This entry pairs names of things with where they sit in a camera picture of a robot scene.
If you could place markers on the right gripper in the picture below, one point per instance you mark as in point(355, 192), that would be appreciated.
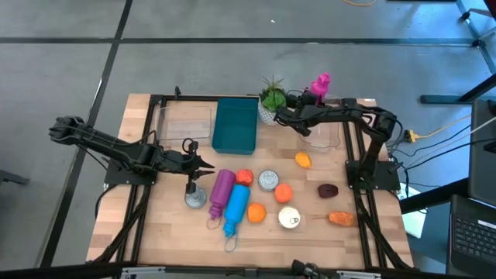
point(300, 112)

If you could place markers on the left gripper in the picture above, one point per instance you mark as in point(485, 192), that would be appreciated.
point(178, 162)

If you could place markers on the purple squeeze bottle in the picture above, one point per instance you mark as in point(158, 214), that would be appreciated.
point(222, 190)

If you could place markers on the red-orange lumpy food item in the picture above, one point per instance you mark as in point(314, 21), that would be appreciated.
point(244, 177)

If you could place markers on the pink squeeze bottle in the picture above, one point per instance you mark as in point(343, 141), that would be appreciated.
point(321, 87)

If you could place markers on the yellow-orange mango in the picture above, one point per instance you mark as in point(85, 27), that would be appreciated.
point(303, 160)

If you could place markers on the blue squeeze bottle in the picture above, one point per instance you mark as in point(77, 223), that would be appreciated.
point(236, 205)

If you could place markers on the blue label tin can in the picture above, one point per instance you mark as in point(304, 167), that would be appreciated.
point(268, 180)

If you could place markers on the smooth orange fruit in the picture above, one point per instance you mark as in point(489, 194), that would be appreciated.
point(256, 213)

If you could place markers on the orange round food item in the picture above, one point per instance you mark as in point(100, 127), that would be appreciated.
point(283, 193)

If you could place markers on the dark purple food item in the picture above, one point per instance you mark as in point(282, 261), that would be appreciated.
point(328, 191)

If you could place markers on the pull-tab can red blue label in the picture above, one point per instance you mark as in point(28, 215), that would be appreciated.
point(289, 217)

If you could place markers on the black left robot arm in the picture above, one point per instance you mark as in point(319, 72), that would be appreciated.
point(97, 141)

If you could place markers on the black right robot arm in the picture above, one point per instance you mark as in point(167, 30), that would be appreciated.
point(348, 112)

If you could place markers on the succulent in white patterned pot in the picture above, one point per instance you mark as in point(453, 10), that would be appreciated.
point(271, 100)

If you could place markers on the flat yellowfin tuna can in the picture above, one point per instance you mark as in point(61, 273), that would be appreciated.
point(197, 200)

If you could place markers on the clear plastic bin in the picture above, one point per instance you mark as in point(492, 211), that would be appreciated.
point(182, 124)
point(327, 137)

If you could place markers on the teal plastic bin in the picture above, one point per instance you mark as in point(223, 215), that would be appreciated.
point(234, 128)

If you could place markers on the white sheet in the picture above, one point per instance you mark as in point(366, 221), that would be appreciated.
point(412, 222)

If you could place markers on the black desk leg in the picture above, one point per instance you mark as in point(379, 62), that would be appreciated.
point(457, 98)
point(430, 199)

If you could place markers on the black gantry beam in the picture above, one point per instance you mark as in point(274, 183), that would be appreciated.
point(58, 271)

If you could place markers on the grey furniture foot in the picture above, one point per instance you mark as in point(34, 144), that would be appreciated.
point(13, 178)

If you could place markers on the dark grey monitor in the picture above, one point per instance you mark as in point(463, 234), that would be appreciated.
point(482, 155)

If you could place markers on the silver chair base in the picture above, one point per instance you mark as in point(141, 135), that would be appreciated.
point(470, 23)

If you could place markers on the black laptop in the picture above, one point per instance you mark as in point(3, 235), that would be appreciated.
point(472, 236)

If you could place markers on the black aluminium table frame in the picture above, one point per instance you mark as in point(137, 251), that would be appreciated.
point(193, 98)

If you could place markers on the black table-level camera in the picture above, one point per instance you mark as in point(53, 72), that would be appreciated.
point(304, 268)

